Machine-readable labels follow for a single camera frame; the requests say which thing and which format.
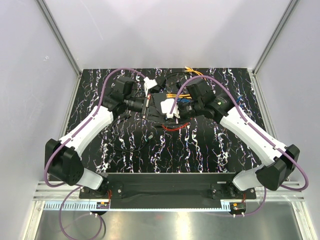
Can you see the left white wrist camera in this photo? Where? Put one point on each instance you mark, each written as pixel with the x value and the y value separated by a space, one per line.
pixel 150 86

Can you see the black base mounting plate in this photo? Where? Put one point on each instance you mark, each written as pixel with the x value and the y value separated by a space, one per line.
pixel 204 180

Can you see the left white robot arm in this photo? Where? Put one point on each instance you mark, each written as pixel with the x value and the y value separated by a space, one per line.
pixel 63 156

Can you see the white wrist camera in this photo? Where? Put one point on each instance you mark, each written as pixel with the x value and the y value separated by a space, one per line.
pixel 170 108
pixel 150 86

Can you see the black network switch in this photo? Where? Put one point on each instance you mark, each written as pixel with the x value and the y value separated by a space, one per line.
pixel 155 109

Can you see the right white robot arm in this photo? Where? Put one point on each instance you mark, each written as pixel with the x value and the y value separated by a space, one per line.
pixel 211 99

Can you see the aluminium frame rail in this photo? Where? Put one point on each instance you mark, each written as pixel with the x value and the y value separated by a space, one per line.
pixel 123 191

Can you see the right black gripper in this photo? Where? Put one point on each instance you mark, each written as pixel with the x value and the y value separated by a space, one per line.
pixel 175 119

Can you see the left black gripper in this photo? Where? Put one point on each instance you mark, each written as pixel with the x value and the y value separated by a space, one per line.
pixel 145 111

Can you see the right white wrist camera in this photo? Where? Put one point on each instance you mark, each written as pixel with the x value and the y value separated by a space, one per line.
pixel 170 108

